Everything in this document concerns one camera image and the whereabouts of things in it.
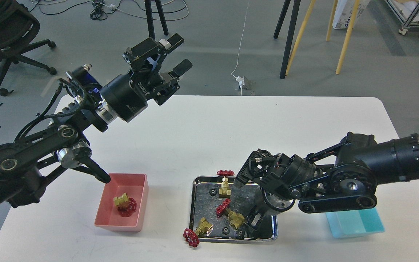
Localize black office chair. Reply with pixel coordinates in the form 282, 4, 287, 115
0, 0, 57, 96

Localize small black gear bottom middle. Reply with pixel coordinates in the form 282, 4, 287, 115
221, 227, 231, 235

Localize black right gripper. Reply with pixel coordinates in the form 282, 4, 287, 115
244, 187, 296, 231

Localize black floor cables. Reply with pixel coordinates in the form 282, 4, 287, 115
28, 0, 189, 21

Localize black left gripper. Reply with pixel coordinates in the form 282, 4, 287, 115
100, 33, 193, 122

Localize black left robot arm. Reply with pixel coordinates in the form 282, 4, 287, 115
0, 34, 192, 208

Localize yellow wooden easel legs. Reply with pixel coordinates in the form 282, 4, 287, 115
281, 0, 360, 76

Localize brass valve top red handle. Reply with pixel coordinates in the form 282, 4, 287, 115
216, 170, 234, 199

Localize pink plastic box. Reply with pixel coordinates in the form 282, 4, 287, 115
94, 173, 149, 232

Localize small black gear bottom right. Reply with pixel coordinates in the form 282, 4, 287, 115
236, 229, 246, 240

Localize aluminium frame cart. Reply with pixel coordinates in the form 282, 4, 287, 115
385, 0, 419, 35

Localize black tripod stand right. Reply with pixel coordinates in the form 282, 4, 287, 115
273, 0, 301, 79

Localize shiny metal tray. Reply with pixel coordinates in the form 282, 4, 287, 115
188, 176, 278, 243

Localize white cardboard box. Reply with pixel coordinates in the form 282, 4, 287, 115
332, 0, 370, 29

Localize white cable with plug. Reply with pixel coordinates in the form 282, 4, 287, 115
231, 0, 250, 96

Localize light blue plastic box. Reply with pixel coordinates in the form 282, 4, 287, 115
326, 208, 385, 239

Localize brass valve red handle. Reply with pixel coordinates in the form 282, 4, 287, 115
183, 217, 214, 247
216, 170, 234, 199
216, 199, 246, 230
113, 193, 137, 217

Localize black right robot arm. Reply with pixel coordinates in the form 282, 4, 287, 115
233, 132, 419, 230

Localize brass valve bottom red handle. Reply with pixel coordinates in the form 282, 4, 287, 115
183, 217, 214, 247

